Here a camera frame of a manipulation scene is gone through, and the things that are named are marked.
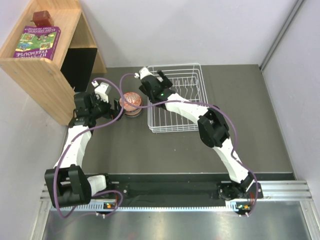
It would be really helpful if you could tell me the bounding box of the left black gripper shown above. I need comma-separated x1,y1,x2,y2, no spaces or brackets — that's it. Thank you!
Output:
89,92,126,121

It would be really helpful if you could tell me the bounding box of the red patterned white bowl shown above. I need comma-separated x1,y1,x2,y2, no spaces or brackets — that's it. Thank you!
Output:
119,92,142,112

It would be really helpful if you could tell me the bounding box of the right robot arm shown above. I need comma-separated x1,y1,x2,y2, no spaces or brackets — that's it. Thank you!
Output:
134,67,255,200

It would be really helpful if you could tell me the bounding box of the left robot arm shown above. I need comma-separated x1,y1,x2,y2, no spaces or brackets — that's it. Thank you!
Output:
44,92,121,208

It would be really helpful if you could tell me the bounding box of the dark bottom bowls stack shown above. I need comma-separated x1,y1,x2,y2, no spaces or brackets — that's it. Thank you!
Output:
125,108,142,118

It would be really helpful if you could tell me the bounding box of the wooden shelf unit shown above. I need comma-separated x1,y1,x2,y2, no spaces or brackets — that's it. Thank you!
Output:
0,0,98,126

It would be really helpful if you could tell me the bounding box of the purple treehouse book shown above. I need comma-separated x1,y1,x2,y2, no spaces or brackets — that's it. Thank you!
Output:
13,26,61,60

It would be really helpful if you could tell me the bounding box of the dark red box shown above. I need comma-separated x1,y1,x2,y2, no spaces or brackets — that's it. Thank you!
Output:
31,10,54,27

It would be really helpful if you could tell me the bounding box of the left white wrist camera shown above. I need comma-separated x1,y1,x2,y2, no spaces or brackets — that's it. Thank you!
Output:
91,80,111,103

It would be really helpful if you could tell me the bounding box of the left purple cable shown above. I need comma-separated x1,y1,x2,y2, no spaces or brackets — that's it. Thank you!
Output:
53,77,125,220

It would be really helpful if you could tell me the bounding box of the white wire dish rack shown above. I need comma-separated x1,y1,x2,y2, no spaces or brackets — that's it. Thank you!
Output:
147,63,208,133

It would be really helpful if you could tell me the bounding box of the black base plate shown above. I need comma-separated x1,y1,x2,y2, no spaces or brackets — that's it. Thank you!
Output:
107,173,263,208

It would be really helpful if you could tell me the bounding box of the aluminium rail frame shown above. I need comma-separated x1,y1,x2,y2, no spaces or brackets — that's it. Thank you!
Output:
39,178,314,213

